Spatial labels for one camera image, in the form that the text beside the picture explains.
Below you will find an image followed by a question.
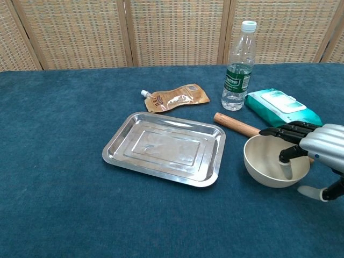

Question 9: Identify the rectangular stainless steel tray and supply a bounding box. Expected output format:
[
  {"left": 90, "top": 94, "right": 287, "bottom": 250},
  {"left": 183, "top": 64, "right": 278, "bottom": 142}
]
[{"left": 102, "top": 111, "right": 226, "bottom": 188}]

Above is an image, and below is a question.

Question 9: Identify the teal wet wipes pack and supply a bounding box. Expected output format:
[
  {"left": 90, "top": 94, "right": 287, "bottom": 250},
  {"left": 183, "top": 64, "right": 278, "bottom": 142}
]
[{"left": 244, "top": 89, "right": 323, "bottom": 128}]

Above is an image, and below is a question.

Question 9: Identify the brown spouted sauce pouch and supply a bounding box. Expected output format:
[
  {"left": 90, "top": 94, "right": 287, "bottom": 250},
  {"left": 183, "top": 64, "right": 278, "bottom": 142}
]
[{"left": 140, "top": 83, "right": 211, "bottom": 113}]

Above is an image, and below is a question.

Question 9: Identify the wooden rolling pin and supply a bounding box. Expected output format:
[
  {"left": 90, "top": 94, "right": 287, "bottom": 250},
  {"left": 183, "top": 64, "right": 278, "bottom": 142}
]
[{"left": 213, "top": 112, "right": 315, "bottom": 164}]

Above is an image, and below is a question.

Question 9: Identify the woven rattan folding screen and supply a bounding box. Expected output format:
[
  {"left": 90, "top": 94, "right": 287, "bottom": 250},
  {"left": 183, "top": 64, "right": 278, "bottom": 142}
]
[{"left": 0, "top": 0, "right": 344, "bottom": 71}]

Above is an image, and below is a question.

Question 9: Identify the clear plastic water bottle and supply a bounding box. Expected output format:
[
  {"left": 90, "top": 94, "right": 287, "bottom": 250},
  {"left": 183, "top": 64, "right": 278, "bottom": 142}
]
[{"left": 221, "top": 20, "right": 257, "bottom": 111}]

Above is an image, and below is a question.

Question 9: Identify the blue table cloth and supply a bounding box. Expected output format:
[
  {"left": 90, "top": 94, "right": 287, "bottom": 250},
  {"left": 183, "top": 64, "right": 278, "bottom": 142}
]
[{"left": 0, "top": 62, "right": 344, "bottom": 258}]

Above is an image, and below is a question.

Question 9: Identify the cream round bowl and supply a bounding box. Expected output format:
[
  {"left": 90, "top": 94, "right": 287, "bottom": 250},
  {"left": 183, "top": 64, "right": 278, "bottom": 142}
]
[{"left": 243, "top": 134, "right": 311, "bottom": 189}]

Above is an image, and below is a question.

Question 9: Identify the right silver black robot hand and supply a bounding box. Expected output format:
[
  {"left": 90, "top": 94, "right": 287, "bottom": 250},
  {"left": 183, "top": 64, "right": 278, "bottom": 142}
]
[{"left": 259, "top": 120, "right": 344, "bottom": 202}]

